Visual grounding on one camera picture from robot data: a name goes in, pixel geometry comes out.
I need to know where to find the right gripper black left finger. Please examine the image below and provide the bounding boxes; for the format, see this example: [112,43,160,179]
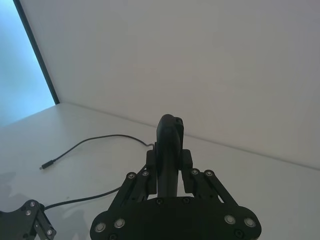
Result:
[91,141,159,236]

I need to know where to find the black frame strip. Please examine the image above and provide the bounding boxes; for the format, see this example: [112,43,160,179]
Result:
[13,0,61,105]

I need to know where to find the thin dark cable with plug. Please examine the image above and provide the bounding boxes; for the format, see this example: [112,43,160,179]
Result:
[38,134,154,171]

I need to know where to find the pale blue panel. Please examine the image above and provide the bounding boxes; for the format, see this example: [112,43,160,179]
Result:
[0,0,56,129]

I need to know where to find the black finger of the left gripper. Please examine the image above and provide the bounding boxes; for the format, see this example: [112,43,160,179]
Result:
[0,199,57,240]

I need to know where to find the thick black cord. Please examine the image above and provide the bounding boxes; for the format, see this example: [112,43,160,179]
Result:
[43,162,150,211]

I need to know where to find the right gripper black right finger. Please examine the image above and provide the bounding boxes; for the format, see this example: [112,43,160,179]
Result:
[179,148,263,237]

